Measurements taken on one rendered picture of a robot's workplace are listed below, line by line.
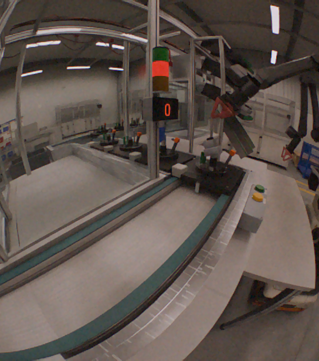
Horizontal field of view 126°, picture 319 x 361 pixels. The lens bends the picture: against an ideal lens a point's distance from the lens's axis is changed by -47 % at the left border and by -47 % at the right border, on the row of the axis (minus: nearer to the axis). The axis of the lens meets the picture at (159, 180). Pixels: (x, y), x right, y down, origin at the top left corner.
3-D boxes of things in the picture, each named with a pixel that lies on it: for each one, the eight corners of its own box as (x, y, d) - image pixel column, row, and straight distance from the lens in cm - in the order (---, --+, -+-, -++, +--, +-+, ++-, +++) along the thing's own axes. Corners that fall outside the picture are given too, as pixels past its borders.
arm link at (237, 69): (271, 76, 57) (266, 85, 65) (246, 53, 60) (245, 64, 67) (248, 92, 52) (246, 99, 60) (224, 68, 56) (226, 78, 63)
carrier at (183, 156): (196, 159, 79) (197, 135, 76) (168, 174, 60) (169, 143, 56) (159, 150, 92) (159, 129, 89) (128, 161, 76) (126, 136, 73)
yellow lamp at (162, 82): (172, 92, 48) (172, 77, 49) (161, 90, 44) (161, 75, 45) (159, 92, 51) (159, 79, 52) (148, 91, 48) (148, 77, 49)
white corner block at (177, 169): (187, 174, 61) (187, 165, 59) (180, 179, 57) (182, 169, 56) (177, 172, 63) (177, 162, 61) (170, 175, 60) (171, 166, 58)
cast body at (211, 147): (223, 152, 62) (218, 135, 62) (219, 154, 58) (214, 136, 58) (204, 155, 66) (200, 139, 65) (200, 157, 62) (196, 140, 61)
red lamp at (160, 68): (172, 77, 49) (172, 63, 50) (161, 74, 45) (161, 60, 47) (159, 78, 52) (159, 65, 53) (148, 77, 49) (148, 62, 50)
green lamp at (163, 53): (172, 63, 50) (172, 50, 52) (161, 60, 47) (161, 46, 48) (159, 65, 53) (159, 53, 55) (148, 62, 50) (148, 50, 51)
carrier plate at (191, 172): (243, 173, 73) (243, 169, 72) (229, 196, 51) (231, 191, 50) (198, 159, 79) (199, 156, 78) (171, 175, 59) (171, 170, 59)
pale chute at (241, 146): (247, 155, 92) (253, 151, 91) (240, 159, 80) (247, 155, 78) (222, 115, 96) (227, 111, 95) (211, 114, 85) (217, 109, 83)
